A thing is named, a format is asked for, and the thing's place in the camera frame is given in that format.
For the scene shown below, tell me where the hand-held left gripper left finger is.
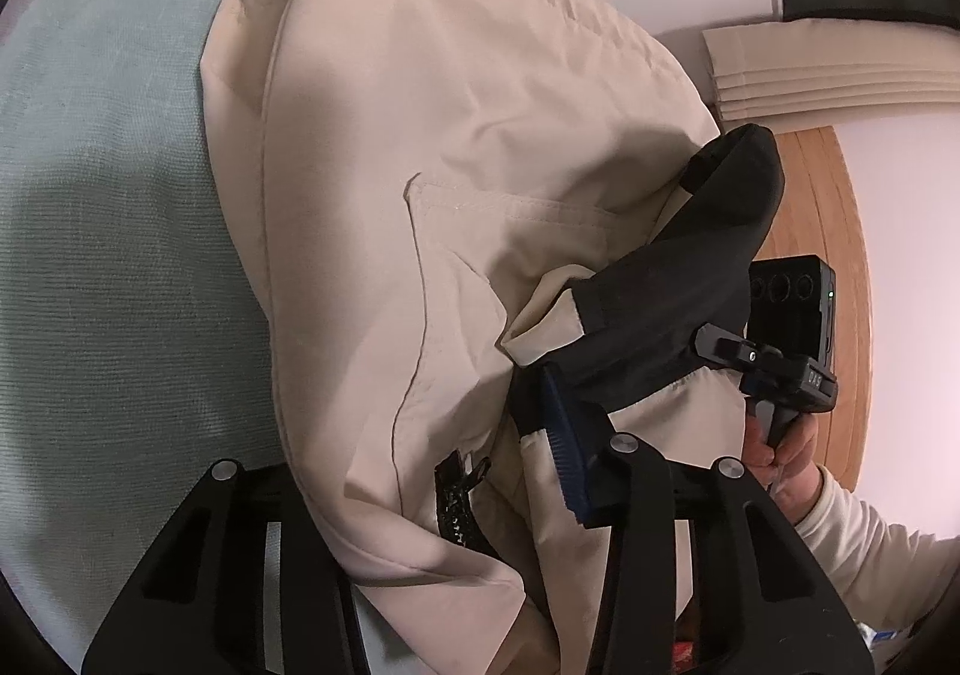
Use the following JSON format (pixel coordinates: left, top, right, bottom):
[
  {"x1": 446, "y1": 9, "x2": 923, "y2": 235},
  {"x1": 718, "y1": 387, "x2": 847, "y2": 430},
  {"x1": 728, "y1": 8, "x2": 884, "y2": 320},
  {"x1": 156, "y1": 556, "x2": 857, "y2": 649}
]
[{"x1": 81, "y1": 460, "x2": 370, "y2": 675}]

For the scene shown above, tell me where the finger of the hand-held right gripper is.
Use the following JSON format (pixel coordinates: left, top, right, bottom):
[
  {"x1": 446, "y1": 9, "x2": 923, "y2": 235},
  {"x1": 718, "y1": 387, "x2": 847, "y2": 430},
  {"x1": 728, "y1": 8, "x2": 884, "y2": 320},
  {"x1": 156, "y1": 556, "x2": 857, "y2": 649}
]
[{"x1": 693, "y1": 322, "x2": 760, "y2": 367}]

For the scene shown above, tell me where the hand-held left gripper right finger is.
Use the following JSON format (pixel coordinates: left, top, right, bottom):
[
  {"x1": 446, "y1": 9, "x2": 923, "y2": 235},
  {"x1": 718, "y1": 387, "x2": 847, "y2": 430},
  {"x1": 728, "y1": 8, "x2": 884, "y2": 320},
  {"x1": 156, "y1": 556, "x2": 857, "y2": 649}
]
[{"x1": 538, "y1": 366, "x2": 875, "y2": 675}]

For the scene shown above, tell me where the beige and black hooded jacket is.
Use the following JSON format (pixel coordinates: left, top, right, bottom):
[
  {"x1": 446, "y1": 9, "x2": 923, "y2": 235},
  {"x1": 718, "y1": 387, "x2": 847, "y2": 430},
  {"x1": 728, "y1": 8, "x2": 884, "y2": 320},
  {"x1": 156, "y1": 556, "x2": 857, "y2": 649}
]
[{"x1": 198, "y1": 0, "x2": 786, "y2": 675}]

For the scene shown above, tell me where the person's right forearm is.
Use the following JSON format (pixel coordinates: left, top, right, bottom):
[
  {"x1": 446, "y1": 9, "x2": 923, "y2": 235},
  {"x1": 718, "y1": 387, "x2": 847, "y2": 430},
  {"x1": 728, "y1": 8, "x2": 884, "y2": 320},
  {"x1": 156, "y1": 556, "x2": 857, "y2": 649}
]
[{"x1": 776, "y1": 463, "x2": 960, "y2": 635}]

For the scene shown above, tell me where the person's right hand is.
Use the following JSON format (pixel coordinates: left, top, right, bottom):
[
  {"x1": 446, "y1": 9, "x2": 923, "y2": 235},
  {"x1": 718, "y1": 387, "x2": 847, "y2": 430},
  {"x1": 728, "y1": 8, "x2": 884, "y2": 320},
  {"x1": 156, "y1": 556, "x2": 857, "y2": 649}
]
[{"x1": 742, "y1": 411, "x2": 824, "y2": 500}]

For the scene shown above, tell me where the wooden headboard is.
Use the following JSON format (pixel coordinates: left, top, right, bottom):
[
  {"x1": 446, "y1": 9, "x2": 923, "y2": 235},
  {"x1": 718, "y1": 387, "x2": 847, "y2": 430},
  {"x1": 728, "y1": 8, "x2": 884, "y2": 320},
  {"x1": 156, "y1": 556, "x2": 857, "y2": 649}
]
[{"x1": 748, "y1": 126, "x2": 877, "y2": 492}]

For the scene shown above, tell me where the wide beige curtain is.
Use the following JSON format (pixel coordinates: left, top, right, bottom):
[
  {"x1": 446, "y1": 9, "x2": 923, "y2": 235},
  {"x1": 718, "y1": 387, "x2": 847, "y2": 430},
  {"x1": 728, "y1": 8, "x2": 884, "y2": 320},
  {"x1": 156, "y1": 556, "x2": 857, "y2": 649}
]
[{"x1": 700, "y1": 17, "x2": 960, "y2": 123}]

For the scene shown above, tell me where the striped bed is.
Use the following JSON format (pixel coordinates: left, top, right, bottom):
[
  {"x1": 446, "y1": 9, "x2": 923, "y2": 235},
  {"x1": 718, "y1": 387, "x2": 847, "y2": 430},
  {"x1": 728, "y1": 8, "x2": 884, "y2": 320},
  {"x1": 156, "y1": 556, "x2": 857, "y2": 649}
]
[{"x1": 0, "y1": 0, "x2": 391, "y2": 675}]

